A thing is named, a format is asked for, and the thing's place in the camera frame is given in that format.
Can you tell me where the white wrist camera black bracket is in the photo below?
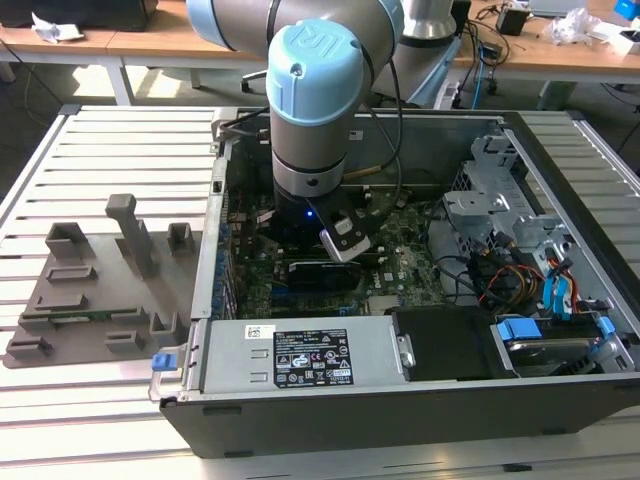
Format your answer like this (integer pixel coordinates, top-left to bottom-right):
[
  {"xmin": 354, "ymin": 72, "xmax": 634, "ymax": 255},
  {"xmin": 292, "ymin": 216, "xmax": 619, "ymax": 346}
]
[{"xmin": 304, "ymin": 196, "xmax": 375, "ymax": 265}]

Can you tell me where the thin black looped wire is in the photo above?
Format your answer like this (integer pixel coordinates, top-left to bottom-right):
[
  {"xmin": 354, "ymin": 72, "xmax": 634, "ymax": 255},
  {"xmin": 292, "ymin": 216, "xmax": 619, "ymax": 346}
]
[{"xmin": 405, "ymin": 168, "xmax": 442, "ymax": 201}]

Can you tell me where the grey laptop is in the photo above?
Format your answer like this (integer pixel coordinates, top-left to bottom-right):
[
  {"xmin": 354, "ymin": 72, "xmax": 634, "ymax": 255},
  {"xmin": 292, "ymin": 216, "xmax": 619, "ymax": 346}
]
[{"xmin": 528, "ymin": 0, "xmax": 589, "ymax": 17}]

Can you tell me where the green motherboard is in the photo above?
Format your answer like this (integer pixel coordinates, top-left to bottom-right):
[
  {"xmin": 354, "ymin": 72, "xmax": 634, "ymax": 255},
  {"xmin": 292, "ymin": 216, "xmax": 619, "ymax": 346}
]
[{"xmin": 222, "ymin": 187, "xmax": 446, "ymax": 321}]

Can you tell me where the small black box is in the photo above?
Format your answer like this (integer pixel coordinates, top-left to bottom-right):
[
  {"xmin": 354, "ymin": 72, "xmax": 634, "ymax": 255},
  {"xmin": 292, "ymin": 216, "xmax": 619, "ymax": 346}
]
[{"xmin": 496, "ymin": 5, "xmax": 530, "ymax": 37}]

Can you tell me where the white power strip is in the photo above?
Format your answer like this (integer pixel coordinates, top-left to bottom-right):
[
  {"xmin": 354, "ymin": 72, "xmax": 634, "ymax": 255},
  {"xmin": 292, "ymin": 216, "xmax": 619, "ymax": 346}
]
[{"xmin": 433, "ymin": 79, "xmax": 462, "ymax": 110}]

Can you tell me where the black bag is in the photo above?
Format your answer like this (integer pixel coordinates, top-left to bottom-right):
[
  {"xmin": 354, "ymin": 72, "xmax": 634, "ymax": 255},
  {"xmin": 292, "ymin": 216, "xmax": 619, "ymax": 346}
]
[{"xmin": 0, "ymin": 0, "xmax": 159, "ymax": 32}]

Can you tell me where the green RAM stick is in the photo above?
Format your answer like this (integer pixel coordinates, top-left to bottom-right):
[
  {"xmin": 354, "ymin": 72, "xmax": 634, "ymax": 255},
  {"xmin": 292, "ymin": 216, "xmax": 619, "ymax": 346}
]
[{"xmin": 49, "ymin": 310, "xmax": 142, "ymax": 322}]

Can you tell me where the black open PC case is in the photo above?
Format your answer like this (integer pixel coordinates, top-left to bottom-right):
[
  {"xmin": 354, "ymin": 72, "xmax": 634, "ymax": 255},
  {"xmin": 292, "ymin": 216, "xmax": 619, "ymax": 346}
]
[{"xmin": 148, "ymin": 107, "xmax": 640, "ymax": 459}]

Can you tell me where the silver metal drive cage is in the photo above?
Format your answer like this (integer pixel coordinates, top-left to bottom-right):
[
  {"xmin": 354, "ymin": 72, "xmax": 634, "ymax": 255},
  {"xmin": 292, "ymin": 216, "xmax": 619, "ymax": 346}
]
[{"xmin": 442, "ymin": 127, "xmax": 576, "ymax": 261}]

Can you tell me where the office chair base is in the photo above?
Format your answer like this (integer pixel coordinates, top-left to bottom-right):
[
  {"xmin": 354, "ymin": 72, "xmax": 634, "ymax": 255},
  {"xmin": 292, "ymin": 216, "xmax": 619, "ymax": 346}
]
[{"xmin": 242, "ymin": 68, "xmax": 269, "ymax": 94}]

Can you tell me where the long wooden desk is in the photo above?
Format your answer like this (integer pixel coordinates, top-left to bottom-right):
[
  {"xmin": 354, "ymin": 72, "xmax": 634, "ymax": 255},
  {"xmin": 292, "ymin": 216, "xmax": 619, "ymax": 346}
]
[{"xmin": 0, "ymin": 0, "xmax": 271, "ymax": 106}]

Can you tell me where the clear plastic bag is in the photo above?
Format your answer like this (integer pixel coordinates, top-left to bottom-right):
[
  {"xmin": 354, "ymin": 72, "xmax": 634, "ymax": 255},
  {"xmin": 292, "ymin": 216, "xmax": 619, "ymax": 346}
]
[{"xmin": 542, "ymin": 7, "xmax": 609, "ymax": 47}]

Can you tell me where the teal bin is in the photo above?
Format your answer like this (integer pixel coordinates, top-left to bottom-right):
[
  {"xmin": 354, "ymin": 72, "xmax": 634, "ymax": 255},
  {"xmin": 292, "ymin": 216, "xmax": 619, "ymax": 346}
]
[{"xmin": 537, "ymin": 79, "xmax": 581, "ymax": 111}]

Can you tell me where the red yellow orange wire bundle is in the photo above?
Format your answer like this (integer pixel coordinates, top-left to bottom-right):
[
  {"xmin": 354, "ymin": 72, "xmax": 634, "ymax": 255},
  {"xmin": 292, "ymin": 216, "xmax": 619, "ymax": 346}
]
[{"xmin": 477, "ymin": 263, "xmax": 547, "ymax": 307}]

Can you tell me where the grey parts rack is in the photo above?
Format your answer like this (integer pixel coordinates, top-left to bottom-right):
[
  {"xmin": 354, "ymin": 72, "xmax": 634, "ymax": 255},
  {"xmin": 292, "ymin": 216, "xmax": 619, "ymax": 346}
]
[{"xmin": 0, "ymin": 193, "xmax": 204, "ymax": 371}]

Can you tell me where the black graphics card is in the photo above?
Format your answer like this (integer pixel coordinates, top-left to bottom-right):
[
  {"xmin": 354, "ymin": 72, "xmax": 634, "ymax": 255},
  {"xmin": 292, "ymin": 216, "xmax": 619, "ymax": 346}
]
[{"xmin": 286, "ymin": 257, "xmax": 362, "ymax": 292}]

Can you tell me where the black plastic shroud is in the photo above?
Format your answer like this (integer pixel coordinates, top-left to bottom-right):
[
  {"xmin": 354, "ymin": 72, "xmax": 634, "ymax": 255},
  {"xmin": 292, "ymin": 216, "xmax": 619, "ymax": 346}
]
[{"xmin": 389, "ymin": 306, "xmax": 502, "ymax": 384}]

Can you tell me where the flat white box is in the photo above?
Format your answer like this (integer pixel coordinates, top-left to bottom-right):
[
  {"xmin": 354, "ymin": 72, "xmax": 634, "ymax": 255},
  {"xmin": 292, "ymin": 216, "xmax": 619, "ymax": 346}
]
[{"xmin": 589, "ymin": 27, "xmax": 640, "ymax": 56}]

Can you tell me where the hanging blue cable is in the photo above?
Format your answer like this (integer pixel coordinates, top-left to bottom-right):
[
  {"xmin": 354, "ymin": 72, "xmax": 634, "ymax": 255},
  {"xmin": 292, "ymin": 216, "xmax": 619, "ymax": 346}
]
[{"xmin": 474, "ymin": 42, "xmax": 494, "ymax": 109}]

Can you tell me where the silver chipset heatsink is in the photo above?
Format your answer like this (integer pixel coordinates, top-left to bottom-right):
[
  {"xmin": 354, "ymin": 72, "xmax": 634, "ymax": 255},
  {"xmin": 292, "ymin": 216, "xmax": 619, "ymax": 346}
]
[{"xmin": 368, "ymin": 294, "xmax": 401, "ymax": 315}]

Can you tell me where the wooden desk with clutter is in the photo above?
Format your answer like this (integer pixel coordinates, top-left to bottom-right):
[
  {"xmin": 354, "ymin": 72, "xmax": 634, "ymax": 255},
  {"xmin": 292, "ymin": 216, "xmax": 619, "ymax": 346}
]
[{"xmin": 452, "ymin": 0, "xmax": 640, "ymax": 109}]

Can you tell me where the blue flat wire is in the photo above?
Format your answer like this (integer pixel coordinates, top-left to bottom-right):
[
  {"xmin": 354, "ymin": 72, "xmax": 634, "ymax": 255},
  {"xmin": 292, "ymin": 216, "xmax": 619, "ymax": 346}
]
[{"xmin": 541, "ymin": 267, "xmax": 580, "ymax": 321}]

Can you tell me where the crumpled white paper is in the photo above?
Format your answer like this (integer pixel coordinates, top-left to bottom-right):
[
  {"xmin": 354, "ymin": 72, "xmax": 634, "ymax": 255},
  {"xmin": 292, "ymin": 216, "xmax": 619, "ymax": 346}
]
[{"xmin": 30, "ymin": 10, "xmax": 86, "ymax": 43}]

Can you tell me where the hard disk in blue carrier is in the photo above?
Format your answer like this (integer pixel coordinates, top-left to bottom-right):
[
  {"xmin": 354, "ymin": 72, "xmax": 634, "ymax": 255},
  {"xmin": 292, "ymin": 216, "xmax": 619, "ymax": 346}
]
[{"xmin": 489, "ymin": 314, "xmax": 631, "ymax": 380}]

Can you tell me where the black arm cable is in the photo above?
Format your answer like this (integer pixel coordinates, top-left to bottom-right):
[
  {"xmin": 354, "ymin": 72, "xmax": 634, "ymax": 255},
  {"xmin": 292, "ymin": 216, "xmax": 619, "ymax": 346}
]
[{"xmin": 219, "ymin": 59, "xmax": 409, "ymax": 216}]

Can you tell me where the grey power supply with label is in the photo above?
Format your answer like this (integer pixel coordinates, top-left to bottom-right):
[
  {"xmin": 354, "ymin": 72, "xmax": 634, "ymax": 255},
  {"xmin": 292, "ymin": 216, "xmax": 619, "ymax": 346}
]
[{"xmin": 182, "ymin": 317, "xmax": 402, "ymax": 401}]

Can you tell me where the black wire bundle in case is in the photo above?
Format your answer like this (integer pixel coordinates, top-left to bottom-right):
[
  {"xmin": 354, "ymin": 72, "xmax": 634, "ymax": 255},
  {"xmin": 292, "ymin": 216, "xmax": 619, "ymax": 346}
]
[{"xmin": 423, "ymin": 197, "xmax": 484, "ymax": 307}]

